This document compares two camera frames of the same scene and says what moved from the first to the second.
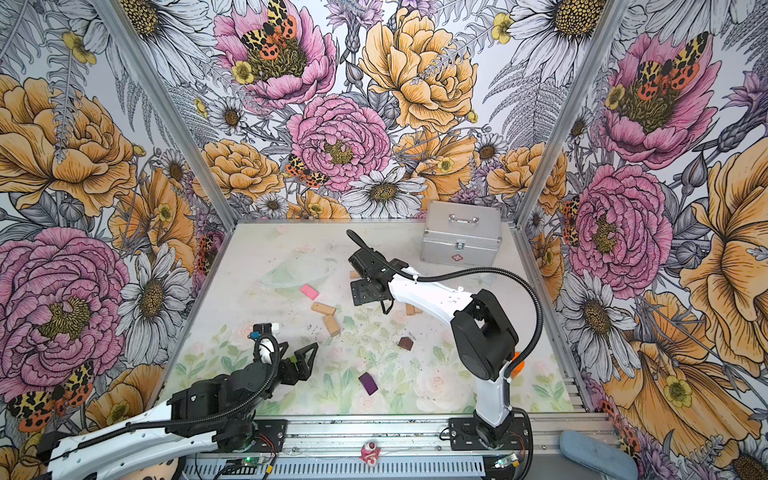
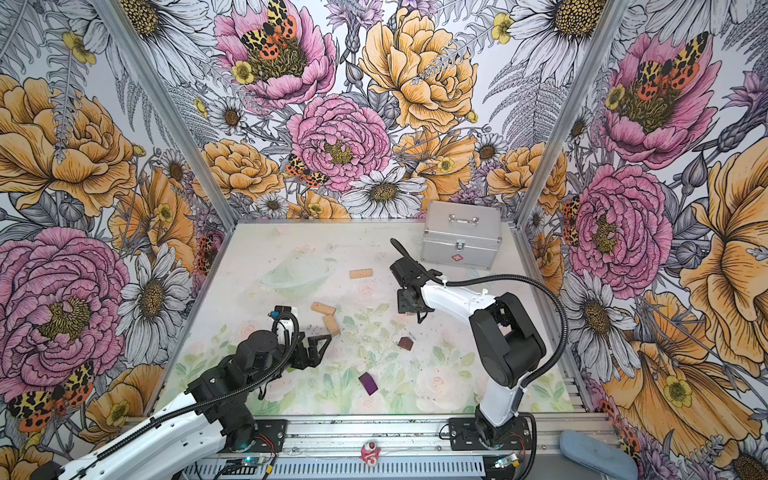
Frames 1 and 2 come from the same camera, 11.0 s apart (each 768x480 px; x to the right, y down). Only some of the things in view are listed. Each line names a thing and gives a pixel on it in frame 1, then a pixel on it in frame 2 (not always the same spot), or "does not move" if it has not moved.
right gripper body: [362, 289] to [405, 304]
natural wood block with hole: [323, 308] does not move
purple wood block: [368, 382] does not move
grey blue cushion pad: [600, 455] does not move
